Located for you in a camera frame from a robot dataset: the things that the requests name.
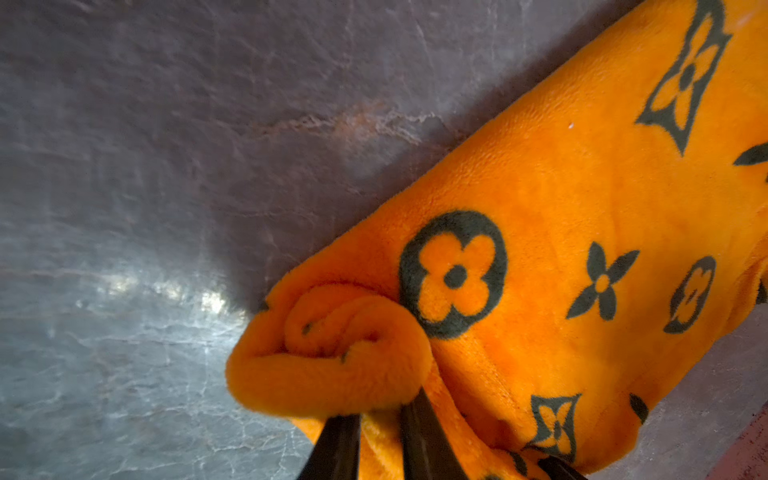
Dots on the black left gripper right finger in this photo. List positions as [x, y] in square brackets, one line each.
[427, 453]

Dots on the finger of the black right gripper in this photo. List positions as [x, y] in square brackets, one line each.
[558, 469]

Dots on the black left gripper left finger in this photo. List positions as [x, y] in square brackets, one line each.
[336, 453]

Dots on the orange black patterned pillowcase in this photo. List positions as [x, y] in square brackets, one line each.
[554, 277]

